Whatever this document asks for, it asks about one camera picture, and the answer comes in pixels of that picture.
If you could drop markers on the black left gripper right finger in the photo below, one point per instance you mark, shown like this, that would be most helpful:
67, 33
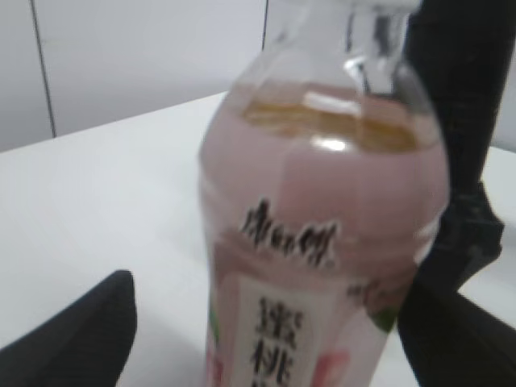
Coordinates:
449, 341

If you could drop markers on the pink peach tea bottle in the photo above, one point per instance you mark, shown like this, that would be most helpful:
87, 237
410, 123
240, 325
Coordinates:
322, 179

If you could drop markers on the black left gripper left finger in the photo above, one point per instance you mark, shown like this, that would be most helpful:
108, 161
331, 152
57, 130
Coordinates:
86, 344

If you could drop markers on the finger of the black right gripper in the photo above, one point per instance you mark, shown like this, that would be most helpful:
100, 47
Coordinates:
462, 51

